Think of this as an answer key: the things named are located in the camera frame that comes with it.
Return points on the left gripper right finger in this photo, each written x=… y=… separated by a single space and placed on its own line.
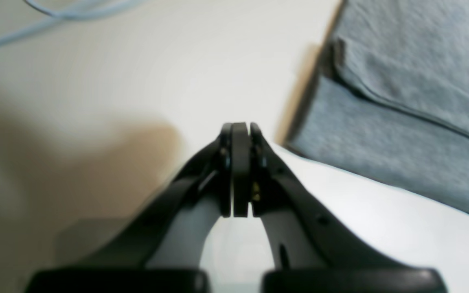
x=301 y=231

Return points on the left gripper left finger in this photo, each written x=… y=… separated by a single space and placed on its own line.
x=171 y=231

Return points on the grey t-shirt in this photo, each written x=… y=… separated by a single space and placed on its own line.
x=389 y=97

